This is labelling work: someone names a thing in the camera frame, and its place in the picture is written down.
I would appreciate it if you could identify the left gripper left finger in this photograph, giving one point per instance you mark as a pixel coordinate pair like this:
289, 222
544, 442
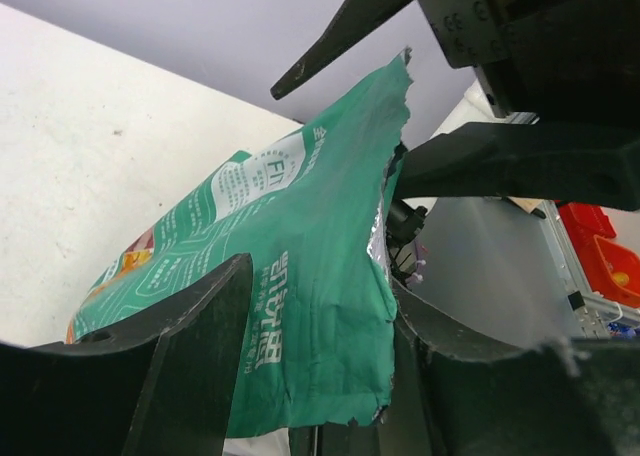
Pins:
159, 382

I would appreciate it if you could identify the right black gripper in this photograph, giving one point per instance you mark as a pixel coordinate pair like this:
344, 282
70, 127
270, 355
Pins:
555, 58

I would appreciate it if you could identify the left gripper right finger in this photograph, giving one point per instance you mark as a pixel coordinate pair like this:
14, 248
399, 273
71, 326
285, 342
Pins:
475, 395

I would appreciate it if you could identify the orange plastic bin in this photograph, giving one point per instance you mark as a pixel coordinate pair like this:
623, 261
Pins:
611, 269

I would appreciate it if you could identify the red plastic bin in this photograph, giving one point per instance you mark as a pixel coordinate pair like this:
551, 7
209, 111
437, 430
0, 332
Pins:
583, 221

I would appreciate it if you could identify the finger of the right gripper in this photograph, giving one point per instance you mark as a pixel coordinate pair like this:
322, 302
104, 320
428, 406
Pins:
353, 21

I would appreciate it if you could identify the green pet food bag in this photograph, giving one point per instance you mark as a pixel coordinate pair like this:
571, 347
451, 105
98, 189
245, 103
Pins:
309, 209

